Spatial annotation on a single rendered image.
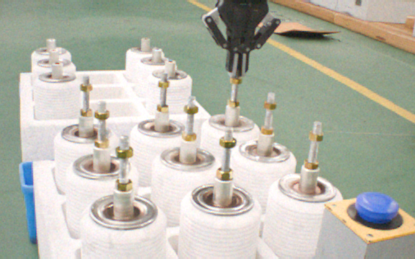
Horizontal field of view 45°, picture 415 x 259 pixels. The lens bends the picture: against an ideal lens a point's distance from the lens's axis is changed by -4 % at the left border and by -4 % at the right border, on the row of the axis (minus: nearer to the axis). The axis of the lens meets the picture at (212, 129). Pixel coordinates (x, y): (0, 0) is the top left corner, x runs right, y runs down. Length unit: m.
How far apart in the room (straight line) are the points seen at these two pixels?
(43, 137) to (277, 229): 0.55
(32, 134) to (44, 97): 0.08
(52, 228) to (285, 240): 0.30
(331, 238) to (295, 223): 0.15
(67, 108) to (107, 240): 0.55
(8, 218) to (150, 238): 0.56
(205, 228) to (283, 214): 0.11
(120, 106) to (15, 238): 0.38
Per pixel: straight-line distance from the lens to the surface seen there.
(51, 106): 1.06
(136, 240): 0.55
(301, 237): 0.65
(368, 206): 0.48
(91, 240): 0.56
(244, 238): 0.60
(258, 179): 0.73
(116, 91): 1.29
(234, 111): 0.84
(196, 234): 0.60
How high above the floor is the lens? 0.54
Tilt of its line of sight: 21 degrees down
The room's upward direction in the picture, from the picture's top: 5 degrees clockwise
